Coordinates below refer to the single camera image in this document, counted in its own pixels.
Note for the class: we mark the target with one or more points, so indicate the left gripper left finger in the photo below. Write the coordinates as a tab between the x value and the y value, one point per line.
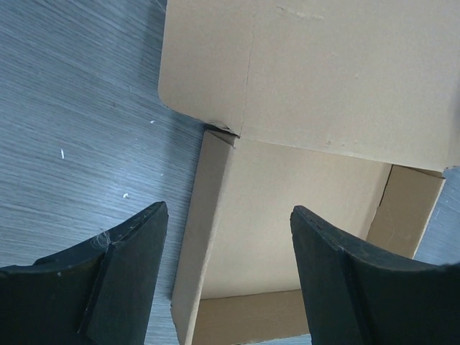
99	291

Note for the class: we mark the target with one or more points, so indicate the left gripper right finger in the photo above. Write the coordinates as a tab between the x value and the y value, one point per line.
357	293

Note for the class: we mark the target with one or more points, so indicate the cardboard box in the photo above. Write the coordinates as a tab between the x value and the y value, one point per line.
347	108

